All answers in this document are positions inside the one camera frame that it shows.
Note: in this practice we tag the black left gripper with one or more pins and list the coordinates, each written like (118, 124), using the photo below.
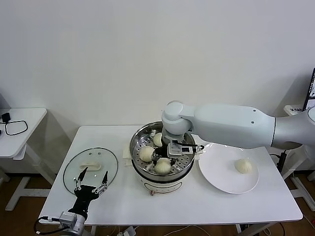
(85, 195)

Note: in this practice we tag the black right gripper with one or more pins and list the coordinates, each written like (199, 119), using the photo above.
(162, 153)

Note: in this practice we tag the white steamed baozi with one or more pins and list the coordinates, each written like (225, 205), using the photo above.
(146, 153)
(243, 166)
(162, 167)
(157, 139)

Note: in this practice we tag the round glass pot lid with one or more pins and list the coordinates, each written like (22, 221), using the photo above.
(71, 177)

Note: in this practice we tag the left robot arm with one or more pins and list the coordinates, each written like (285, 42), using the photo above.
(78, 223)

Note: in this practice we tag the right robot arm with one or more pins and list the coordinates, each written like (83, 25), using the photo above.
(233, 125)

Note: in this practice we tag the perforated steel steamer basket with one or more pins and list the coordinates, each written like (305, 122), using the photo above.
(137, 137)

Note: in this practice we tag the white electric cooking pot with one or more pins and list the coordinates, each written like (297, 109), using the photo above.
(162, 185)

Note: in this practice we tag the white round plate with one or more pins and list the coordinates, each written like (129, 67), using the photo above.
(221, 177)

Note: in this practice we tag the white power strip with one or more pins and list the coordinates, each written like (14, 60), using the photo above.
(128, 231)

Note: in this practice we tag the white side table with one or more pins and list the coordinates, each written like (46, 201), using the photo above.
(24, 127)

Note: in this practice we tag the black power adapter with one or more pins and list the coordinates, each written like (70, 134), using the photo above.
(6, 117)

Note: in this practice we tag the white desk with legs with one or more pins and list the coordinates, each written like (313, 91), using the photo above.
(301, 190)

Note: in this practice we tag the white printed label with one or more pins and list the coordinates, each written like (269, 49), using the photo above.
(295, 109)

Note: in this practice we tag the open grey laptop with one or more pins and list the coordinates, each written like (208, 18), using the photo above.
(312, 86)

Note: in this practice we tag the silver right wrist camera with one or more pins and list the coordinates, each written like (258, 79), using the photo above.
(175, 149)

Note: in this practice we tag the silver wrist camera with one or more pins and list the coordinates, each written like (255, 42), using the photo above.
(66, 217)
(175, 149)

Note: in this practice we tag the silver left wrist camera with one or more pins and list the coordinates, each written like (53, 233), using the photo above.
(66, 217)

